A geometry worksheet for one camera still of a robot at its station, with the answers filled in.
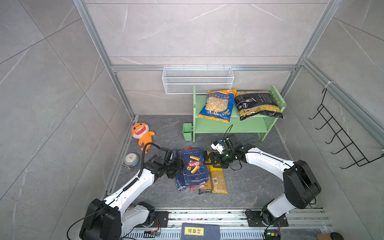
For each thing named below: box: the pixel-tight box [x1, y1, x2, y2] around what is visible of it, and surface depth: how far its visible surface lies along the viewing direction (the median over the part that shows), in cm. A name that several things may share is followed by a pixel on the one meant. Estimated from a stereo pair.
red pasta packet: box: [180, 146, 205, 191], surface depth 83 cm
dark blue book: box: [181, 222, 221, 240], surface depth 70 cm
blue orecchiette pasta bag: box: [198, 89, 237, 124], surface depth 82 cm
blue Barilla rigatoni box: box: [180, 148, 210, 187], surface depth 83 cm
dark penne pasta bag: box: [235, 91, 285, 121], surface depth 82 cm
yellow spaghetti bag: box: [206, 150, 228, 194], surface depth 85 cm
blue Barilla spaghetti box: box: [176, 171, 191, 191], surface depth 83 cm
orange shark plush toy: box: [131, 122, 155, 154], surface depth 103 cm
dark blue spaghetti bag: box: [198, 150, 212, 195], surface depth 83 cm
